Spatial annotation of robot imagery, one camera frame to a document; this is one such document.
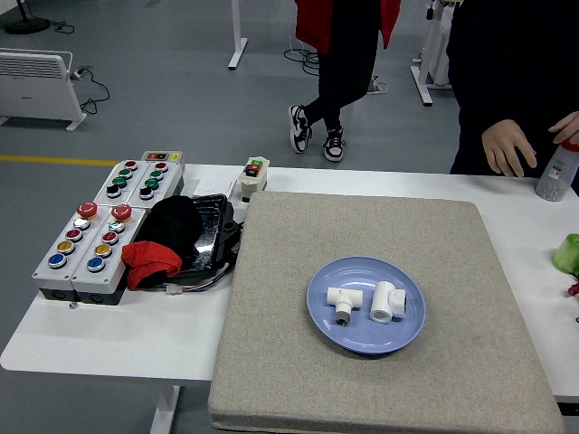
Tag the person's left hand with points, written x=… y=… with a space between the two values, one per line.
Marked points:
x=571 y=129

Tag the person's right hand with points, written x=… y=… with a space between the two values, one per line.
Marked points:
x=506 y=144

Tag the clear bottle with screws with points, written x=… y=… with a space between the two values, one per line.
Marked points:
x=556 y=176

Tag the thick white pipe tee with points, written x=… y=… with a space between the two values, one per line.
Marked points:
x=382 y=303

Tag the slim white tee metal thread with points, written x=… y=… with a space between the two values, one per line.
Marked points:
x=344 y=296

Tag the blue round plate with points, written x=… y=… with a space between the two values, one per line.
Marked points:
x=353 y=334

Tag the person in dark clothing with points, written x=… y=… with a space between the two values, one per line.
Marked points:
x=497 y=68

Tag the green tape roll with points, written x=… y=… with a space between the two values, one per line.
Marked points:
x=567 y=255

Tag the small pink object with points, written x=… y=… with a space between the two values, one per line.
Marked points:
x=574 y=288

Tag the person in red jacket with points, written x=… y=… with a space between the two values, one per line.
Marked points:
x=344 y=54

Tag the white desk leg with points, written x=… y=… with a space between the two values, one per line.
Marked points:
x=237 y=45

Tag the black plastic tray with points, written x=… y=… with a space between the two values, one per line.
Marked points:
x=212 y=226

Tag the grey-brown mat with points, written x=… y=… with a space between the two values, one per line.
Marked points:
x=280 y=361

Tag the black cloth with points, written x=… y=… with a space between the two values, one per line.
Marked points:
x=172 y=221

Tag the four-button control box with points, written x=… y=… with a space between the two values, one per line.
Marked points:
x=165 y=183
x=108 y=181

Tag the red cloth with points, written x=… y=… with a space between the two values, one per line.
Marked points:
x=149 y=257

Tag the five-button control box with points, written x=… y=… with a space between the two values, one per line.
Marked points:
x=113 y=267
x=45 y=271

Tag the white table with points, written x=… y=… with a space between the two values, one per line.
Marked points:
x=113 y=343

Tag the white panel heater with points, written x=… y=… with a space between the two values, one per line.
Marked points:
x=31 y=86

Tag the black round stand base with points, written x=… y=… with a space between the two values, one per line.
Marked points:
x=27 y=25

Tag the white desk frame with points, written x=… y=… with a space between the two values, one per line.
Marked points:
x=420 y=81

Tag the cream green-red switch box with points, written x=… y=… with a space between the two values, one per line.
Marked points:
x=251 y=181

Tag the grey flat switch box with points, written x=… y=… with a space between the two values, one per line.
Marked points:
x=167 y=156

